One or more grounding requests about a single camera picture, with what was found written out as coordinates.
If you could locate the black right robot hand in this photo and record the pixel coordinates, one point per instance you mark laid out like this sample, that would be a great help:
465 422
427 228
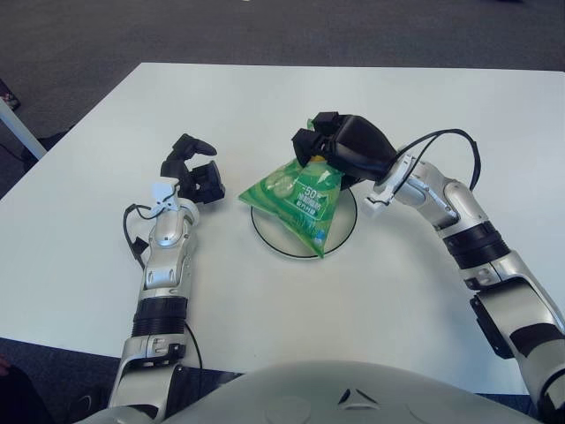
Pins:
357 146

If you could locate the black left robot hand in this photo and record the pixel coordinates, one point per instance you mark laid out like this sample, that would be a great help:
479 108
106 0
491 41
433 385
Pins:
183 181

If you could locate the green snack bag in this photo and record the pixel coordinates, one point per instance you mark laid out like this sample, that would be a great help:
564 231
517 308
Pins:
300 203

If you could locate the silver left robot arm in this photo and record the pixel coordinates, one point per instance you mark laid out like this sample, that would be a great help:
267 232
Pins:
165 260

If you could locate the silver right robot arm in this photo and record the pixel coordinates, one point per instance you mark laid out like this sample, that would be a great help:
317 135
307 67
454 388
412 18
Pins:
485 247

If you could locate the white plate with black rim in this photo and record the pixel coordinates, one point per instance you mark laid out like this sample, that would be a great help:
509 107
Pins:
346 212

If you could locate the white table leg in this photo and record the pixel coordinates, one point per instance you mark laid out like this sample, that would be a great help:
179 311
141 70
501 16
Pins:
22 130

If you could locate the black sneaker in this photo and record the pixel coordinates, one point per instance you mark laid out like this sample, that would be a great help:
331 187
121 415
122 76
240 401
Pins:
90 406

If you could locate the silver robot torso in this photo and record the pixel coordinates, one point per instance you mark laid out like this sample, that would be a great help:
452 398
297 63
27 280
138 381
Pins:
309 397

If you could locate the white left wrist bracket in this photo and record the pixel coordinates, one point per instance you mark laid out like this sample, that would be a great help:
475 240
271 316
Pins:
160 191

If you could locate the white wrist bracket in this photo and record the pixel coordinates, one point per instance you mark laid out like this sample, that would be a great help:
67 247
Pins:
160 191
373 207

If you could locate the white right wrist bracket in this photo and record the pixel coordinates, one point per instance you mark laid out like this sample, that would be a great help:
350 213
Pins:
373 207

